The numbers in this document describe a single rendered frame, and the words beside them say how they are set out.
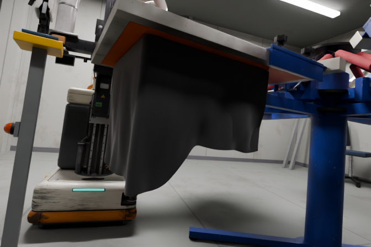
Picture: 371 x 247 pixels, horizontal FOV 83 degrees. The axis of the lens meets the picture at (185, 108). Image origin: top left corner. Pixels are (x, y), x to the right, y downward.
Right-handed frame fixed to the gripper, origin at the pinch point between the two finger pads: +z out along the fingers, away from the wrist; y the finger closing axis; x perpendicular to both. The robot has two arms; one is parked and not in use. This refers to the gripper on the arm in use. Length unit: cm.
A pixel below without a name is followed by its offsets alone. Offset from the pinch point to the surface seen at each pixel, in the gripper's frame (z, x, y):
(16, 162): 44.4, -1.2, 2.1
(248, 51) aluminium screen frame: 3, 56, 41
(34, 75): 15.7, -0.2, 2.0
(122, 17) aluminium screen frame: 3.6, 19.0, 37.9
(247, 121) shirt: 24, 65, 34
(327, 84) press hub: -7, 152, 15
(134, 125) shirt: 28, 26, 33
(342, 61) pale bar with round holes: -4, 101, 46
